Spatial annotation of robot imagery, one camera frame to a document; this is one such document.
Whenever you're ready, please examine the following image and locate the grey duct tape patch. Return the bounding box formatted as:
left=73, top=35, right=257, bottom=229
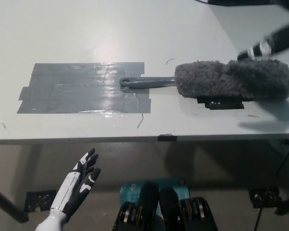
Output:
left=16, top=62, right=152, bottom=115

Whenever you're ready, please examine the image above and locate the thin black hanging cable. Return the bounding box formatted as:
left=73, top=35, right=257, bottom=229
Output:
left=275, top=139, right=289, bottom=179

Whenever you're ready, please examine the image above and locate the black floor cable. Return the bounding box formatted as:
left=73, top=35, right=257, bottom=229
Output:
left=254, top=207, right=263, bottom=231

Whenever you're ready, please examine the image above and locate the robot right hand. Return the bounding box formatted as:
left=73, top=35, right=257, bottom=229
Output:
left=236, top=21, right=289, bottom=61

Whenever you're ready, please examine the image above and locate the small black tape strip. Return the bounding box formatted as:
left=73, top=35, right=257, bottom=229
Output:
left=157, top=133, right=178, bottom=142

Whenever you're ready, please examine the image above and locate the grey fluffy duster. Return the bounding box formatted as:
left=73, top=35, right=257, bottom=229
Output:
left=119, top=58, right=289, bottom=102

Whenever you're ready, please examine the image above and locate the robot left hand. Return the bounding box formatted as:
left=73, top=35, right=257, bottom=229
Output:
left=49, top=148, right=102, bottom=216

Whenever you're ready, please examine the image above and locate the black table leg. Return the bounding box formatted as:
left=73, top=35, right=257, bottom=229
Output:
left=0, top=184, right=30, bottom=223

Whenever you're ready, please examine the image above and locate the black tape square patch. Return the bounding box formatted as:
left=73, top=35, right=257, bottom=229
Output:
left=196, top=95, right=253, bottom=111

